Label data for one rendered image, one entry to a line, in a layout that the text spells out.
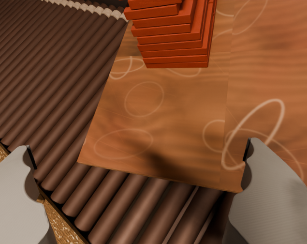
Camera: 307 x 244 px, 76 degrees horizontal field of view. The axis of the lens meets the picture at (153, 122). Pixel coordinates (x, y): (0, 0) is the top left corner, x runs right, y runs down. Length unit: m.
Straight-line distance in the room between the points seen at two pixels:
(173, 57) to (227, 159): 0.20
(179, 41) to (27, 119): 0.56
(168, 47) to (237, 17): 0.18
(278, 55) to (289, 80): 0.05
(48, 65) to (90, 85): 0.25
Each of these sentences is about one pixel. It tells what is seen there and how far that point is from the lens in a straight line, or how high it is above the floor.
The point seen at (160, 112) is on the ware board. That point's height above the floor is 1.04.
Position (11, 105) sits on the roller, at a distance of 0.85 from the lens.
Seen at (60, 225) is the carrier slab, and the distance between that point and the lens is 0.52.
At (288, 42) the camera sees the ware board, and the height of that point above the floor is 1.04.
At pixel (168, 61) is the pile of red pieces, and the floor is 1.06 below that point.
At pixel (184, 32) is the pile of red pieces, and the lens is 0.35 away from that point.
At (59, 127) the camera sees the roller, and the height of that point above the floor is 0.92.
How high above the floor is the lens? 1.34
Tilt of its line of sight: 59 degrees down
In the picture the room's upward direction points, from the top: 33 degrees counter-clockwise
